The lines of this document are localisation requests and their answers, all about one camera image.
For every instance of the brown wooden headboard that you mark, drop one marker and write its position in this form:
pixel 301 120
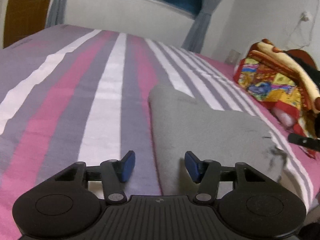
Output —
pixel 303 56

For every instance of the grey pants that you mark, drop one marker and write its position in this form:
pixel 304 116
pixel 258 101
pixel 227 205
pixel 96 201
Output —
pixel 181 123

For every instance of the left grey curtain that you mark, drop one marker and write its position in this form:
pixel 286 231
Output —
pixel 57 13

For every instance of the right grey curtain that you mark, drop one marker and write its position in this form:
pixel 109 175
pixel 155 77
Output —
pixel 195 38

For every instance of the striped pink grey bedsheet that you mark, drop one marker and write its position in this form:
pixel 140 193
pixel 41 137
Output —
pixel 71 94

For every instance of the brown wooden door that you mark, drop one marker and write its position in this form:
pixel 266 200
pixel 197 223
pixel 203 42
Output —
pixel 24 18

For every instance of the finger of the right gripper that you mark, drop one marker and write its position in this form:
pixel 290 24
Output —
pixel 312 144

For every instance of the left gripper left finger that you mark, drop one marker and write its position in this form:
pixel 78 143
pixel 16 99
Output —
pixel 113 174

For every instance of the grey curtain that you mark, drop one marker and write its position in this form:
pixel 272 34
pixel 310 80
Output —
pixel 57 13
pixel 195 38

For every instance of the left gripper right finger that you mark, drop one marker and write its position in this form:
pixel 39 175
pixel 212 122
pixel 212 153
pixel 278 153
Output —
pixel 206 173

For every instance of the colourful patterned blanket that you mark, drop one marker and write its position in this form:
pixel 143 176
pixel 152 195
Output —
pixel 286 86

